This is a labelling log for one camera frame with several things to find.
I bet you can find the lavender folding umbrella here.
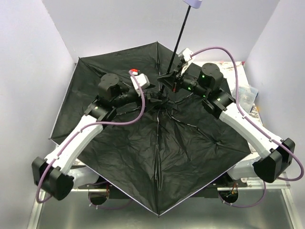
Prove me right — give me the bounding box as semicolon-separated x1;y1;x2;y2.
49;0;251;218

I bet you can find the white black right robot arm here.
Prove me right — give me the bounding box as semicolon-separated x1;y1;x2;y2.
157;63;295;183

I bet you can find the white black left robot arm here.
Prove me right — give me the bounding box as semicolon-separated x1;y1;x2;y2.
31;69;167;203

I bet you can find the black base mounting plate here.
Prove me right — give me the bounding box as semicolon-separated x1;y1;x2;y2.
72;173;247;199

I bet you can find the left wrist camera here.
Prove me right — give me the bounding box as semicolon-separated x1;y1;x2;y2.
129;69;150;96

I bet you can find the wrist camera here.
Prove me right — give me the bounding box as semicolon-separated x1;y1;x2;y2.
177;48;193;76
129;69;150;96

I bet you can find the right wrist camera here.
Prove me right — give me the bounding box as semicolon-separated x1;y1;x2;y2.
177;48;193;76

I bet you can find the aluminium frame rail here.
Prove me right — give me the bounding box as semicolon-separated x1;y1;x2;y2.
27;186;72;229

